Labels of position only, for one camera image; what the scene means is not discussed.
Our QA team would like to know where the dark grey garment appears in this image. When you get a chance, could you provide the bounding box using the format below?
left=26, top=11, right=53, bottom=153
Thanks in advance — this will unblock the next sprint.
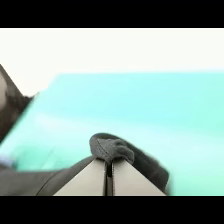
left=0, top=132, right=172, bottom=197

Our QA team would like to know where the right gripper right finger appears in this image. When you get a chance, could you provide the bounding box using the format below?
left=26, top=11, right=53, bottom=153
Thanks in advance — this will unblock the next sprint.
left=111, top=157, right=167, bottom=197

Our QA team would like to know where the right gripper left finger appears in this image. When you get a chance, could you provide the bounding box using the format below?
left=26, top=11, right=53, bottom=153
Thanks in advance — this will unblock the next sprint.
left=53, top=157, right=109, bottom=197

